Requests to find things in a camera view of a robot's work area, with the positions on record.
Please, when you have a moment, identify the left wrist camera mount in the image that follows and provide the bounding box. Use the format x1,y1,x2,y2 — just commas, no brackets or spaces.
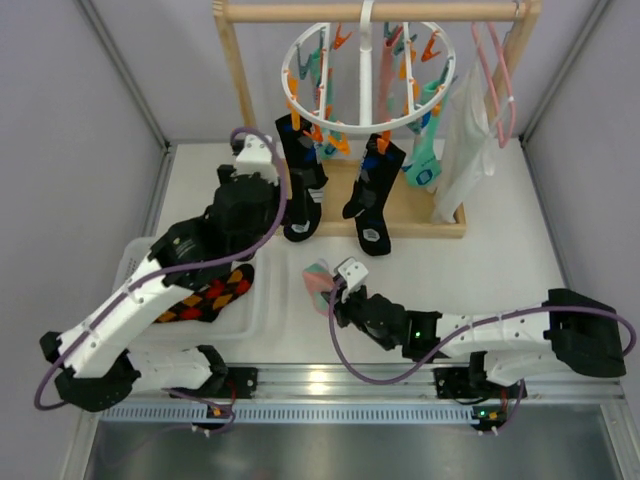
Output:
231,134,279,186

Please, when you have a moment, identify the white cloth garment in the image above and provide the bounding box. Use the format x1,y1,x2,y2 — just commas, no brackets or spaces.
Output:
431,62,490,224

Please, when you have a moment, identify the perforated cable duct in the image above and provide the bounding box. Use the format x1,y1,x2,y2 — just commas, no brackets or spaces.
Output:
100,402,501,425

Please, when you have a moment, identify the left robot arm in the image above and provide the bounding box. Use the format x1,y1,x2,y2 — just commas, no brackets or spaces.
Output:
40,173,287,412

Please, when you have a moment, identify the wooden clothes rack frame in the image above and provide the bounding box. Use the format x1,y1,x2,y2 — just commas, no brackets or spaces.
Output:
212,0,543,239

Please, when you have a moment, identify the pink wire hanger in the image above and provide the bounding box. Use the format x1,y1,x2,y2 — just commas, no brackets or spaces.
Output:
471,22,517,148

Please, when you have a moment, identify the mint green sock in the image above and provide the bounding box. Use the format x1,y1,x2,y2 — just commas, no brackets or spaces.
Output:
402,94,448,188
305,48,351,161

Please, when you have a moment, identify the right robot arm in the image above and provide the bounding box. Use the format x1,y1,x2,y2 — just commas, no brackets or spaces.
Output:
325,288,628,391

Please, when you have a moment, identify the white round clip hanger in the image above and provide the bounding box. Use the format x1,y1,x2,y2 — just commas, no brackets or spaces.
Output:
281,1,456,134

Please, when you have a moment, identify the pink sock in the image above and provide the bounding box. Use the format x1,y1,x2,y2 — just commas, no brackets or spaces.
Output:
376,42,394,123
302,259,334,316

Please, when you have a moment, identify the white plastic basket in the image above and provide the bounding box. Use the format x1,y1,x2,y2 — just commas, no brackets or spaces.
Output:
131,249,268,348

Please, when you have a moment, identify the black patterned sock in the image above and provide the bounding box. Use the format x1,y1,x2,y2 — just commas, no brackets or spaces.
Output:
275,114,328,243
342,134,406,257

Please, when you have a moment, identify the pink sock front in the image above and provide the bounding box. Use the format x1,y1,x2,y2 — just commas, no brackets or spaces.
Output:
302,259,334,316

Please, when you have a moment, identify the purple cable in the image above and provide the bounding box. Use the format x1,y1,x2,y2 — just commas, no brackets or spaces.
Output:
33,127,290,412
328,279,640,385

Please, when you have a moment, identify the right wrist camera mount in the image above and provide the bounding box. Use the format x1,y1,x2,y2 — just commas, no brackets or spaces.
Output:
335,257,369,294

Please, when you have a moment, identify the black red argyle sock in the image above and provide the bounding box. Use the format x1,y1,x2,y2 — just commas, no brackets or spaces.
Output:
154,263,255,324

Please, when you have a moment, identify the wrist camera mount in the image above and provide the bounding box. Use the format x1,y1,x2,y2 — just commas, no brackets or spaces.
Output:
231,134,279,186
335,257,369,294

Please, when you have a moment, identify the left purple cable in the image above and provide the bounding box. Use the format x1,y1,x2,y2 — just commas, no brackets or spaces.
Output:
33,127,290,412

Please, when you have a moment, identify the pink sock rear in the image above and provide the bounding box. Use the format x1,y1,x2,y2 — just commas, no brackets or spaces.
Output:
376,42,394,123

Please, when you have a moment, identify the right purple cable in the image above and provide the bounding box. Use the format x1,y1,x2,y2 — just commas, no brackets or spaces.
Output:
328,279,640,385

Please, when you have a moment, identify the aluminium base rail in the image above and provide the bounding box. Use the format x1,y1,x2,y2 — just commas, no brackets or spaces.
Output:
99,362,626,401

